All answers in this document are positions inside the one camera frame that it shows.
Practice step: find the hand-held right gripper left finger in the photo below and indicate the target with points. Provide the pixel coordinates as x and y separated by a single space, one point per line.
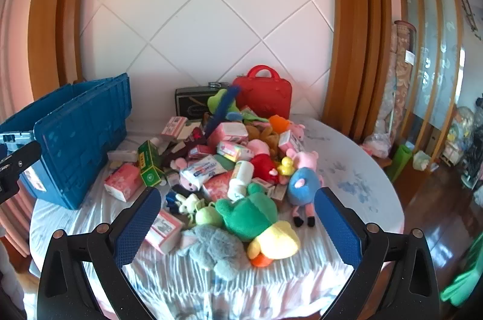
137 225

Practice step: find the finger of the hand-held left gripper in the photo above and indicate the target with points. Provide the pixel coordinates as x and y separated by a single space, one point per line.
22 157

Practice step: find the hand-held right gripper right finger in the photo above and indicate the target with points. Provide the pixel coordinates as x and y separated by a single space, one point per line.
336 225

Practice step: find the pink floral tissue pack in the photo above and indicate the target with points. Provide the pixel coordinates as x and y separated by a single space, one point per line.
122 182

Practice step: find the blue plastic crate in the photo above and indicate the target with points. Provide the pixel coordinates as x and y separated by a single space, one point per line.
75 139

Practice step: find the green medicine box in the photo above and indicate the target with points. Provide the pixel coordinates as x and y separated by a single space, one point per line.
149 161

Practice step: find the white plastic bottle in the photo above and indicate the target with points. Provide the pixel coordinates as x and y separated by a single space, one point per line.
241 176

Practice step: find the white floral cloth covered desktop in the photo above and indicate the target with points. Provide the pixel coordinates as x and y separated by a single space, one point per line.
351 169

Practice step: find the pink white medicine box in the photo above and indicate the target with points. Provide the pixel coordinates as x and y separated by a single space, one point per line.
164 229

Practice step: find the small dark blue plush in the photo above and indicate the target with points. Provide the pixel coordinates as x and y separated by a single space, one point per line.
171 199

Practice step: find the pig plush in blue shirt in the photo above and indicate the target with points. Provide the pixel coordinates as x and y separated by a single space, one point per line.
303 184

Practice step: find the small white bunny plush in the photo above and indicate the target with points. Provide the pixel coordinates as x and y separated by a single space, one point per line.
188 205

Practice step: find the pink bunny plush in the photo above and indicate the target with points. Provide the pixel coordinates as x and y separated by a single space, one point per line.
188 184

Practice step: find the light green plush ball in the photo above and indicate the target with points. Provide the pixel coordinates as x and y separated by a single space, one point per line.
206 217

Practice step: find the long white box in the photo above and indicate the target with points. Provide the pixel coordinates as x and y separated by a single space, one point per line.
122 155

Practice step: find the small yellow duck toy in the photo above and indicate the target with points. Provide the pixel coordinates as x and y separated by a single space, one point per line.
285 167

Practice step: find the grey plush toy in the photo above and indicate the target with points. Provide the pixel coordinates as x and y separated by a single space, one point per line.
215 248

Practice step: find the white blue wipes pack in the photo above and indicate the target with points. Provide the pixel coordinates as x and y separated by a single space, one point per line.
202 169

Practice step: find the green and yellow plush duck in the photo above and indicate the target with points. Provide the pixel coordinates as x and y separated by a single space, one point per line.
249 214

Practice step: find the pink plastic bag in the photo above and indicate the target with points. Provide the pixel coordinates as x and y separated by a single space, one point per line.
377 146

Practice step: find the green rolled mat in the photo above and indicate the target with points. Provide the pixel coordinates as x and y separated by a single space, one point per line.
400 161

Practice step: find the pig plush in red dress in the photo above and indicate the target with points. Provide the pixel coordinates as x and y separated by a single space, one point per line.
264 167

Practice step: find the pink white small carton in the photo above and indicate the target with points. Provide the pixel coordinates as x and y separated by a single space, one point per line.
288 143

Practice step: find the small pink pig plush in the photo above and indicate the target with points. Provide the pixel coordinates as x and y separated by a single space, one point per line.
298 131

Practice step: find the pink white barcode box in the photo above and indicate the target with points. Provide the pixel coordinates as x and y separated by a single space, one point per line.
174 125

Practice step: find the white plastic bag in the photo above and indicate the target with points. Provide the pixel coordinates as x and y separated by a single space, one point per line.
420 159

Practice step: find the brown plush bear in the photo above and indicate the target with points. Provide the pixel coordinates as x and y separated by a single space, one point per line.
266 135

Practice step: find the orange plush toy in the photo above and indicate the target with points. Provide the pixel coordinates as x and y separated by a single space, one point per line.
279 123

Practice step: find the pastel striped tissue packet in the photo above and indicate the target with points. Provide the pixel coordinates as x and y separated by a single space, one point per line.
228 151

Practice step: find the small pink tissue packet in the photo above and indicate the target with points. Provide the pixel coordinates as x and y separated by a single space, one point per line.
228 133

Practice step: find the dark green printed box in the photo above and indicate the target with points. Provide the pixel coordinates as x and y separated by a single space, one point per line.
190 101

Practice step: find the green cloth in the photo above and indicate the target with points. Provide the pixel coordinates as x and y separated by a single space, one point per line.
466 282

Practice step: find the lime green frog plush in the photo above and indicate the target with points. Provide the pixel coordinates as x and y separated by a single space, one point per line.
217 102

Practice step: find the blue fuzzy stick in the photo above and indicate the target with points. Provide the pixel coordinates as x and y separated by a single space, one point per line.
226 105

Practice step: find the red plastic handbag case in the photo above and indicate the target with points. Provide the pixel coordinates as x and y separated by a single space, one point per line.
264 93

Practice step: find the rolled patterned carpet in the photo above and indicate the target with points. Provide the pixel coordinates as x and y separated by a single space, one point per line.
400 78

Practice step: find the small silver metal object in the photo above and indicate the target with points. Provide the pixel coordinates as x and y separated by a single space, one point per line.
216 83

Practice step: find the wooden frosted glass partition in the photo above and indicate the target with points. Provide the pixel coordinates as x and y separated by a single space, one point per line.
434 59

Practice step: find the wooden door frame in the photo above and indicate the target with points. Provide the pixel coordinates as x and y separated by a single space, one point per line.
49 22

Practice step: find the wooden wall pillar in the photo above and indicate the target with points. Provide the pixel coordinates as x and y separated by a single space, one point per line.
351 40

